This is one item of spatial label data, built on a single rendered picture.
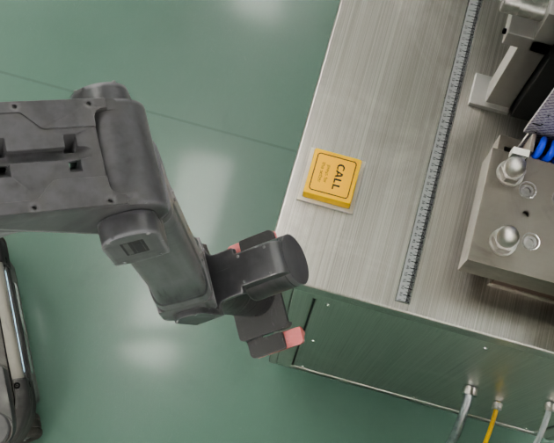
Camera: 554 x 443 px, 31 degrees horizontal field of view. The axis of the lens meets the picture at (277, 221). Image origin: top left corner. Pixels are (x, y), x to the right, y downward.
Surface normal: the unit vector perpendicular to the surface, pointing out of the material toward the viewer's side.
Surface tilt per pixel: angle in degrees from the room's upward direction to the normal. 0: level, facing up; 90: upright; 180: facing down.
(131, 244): 90
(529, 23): 0
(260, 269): 25
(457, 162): 0
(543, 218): 0
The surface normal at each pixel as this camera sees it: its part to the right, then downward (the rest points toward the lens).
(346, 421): 0.04, -0.28
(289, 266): 0.86, -0.33
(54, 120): 0.43, -0.34
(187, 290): 0.29, 0.86
